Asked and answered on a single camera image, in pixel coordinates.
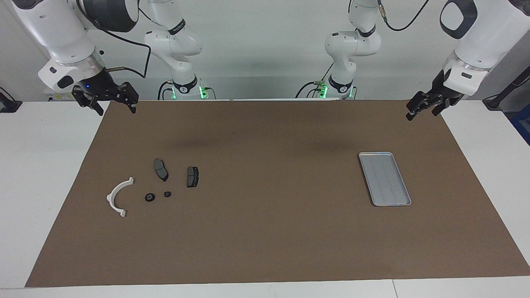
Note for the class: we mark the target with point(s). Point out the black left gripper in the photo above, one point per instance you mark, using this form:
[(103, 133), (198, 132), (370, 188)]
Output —
[(448, 90)]

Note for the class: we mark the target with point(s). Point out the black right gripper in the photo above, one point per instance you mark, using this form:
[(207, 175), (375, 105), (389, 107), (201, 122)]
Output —
[(101, 89)]

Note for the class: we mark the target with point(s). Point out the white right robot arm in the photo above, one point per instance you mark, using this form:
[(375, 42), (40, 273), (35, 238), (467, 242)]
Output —
[(54, 29)]

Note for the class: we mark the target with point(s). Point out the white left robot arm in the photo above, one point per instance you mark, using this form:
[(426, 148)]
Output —
[(352, 45)]

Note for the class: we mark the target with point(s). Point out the silver metal tray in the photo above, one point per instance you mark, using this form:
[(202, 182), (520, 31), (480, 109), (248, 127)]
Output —
[(385, 178)]

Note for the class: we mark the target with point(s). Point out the black stand with pole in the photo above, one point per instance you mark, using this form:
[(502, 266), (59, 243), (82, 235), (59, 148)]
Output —
[(492, 102)]

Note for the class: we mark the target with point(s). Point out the long dark brake pad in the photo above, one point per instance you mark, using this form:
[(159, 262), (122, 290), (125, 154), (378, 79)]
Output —
[(161, 169)]

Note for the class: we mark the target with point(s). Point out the blue object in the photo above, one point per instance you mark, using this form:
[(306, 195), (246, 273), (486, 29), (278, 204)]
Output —
[(522, 124)]

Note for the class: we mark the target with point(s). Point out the small black table clamp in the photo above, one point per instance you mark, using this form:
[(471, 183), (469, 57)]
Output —
[(10, 105)]

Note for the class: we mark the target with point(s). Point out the short dark brake pad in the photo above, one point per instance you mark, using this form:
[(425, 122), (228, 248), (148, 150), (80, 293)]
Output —
[(192, 177)]

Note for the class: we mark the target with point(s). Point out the brown table mat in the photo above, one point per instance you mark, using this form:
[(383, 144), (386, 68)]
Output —
[(265, 240)]

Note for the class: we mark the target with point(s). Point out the white wall socket box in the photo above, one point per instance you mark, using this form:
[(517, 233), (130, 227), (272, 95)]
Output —
[(60, 97)]

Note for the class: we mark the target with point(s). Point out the white semicircular bracket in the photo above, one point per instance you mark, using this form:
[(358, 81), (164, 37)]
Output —
[(112, 198)]

